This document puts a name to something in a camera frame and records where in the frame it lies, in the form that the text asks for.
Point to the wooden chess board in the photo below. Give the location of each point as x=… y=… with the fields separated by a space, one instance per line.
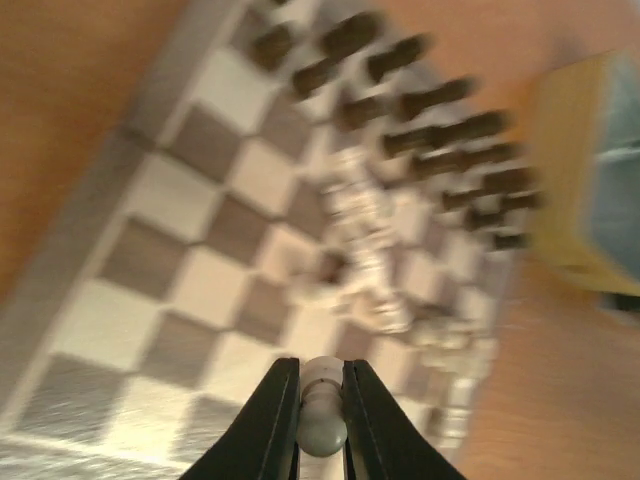
x=291 y=180

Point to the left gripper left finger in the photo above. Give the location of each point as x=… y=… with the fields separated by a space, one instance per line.
x=260 y=444

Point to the white chess pawn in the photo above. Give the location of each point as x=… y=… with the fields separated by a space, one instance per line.
x=321 y=430

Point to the silver open tin box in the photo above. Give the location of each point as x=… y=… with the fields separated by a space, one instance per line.
x=584 y=145

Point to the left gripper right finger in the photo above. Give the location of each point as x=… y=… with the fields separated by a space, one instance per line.
x=382 y=443

